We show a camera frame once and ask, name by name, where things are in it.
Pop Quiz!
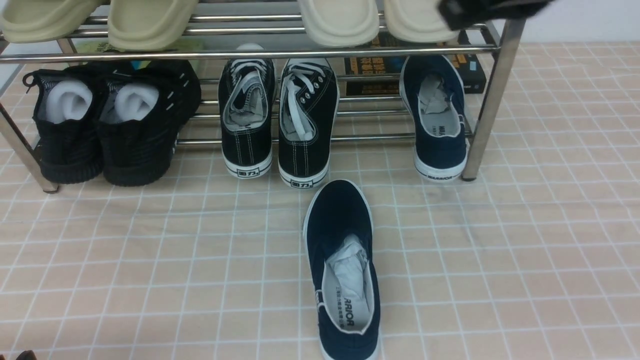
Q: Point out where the right olive green slipper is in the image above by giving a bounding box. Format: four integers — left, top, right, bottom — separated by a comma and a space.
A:
107, 0, 199, 51

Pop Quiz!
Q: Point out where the dark object bottom left corner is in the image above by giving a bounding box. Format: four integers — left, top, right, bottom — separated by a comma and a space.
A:
15, 350, 38, 360

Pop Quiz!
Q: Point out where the left cream slipper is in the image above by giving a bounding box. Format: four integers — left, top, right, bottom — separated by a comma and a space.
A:
297, 0, 380, 47

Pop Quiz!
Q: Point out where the left olive green slipper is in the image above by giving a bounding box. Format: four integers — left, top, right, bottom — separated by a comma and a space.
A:
1, 0, 104, 44

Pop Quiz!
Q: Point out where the navy slip-on shoe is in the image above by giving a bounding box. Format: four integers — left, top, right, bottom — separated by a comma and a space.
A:
398, 55, 467, 183
302, 179, 381, 360

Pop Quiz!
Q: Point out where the left black knit sneaker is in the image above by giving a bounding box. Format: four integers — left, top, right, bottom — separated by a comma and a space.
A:
22, 63, 105, 185

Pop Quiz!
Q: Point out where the right black knit sneaker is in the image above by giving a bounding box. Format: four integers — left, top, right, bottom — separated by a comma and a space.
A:
94, 59, 202, 187

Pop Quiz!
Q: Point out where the cream slipper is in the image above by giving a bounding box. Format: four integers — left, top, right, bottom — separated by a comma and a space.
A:
297, 0, 380, 47
383, 0, 460, 43

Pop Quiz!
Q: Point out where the black knit sneaker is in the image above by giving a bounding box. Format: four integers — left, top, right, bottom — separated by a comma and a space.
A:
94, 59, 202, 187
22, 63, 105, 185

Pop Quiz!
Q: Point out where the stainless steel shoe rack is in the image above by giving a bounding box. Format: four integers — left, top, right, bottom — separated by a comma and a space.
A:
1, 0, 526, 182

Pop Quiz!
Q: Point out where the olive green slipper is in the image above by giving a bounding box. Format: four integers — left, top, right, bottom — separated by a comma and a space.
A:
1, 0, 104, 44
107, 0, 199, 51

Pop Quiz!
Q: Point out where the black canvas sneaker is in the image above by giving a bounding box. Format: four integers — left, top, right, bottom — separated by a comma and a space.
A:
278, 58, 340, 190
217, 58, 277, 179

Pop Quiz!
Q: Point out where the left black canvas sneaker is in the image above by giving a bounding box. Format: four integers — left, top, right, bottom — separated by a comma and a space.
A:
217, 58, 277, 179

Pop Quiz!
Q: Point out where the right black canvas sneaker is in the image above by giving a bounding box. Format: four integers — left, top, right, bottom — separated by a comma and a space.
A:
278, 58, 340, 190

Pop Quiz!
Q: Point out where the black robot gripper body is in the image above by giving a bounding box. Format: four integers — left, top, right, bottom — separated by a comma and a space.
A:
438, 0, 551, 31

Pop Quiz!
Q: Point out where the right cream slipper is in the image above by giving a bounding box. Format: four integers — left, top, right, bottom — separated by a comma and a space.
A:
383, 0, 460, 43

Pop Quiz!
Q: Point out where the black box with yellow text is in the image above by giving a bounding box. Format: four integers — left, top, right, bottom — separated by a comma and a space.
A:
342, 54, 488, 100

